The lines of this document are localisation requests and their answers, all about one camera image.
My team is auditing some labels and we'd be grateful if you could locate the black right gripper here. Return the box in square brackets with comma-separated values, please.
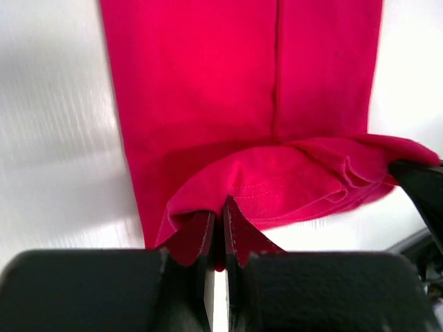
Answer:
[388, 160, 442, 304]

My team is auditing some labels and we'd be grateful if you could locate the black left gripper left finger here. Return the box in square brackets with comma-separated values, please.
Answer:
[155, 212, 215, 331]

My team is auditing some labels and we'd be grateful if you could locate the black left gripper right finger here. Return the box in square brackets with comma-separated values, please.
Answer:
[223, 196, 285, 331]

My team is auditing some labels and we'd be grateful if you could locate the magenta t shirt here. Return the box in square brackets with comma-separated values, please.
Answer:
[100, 1, 439, 249]

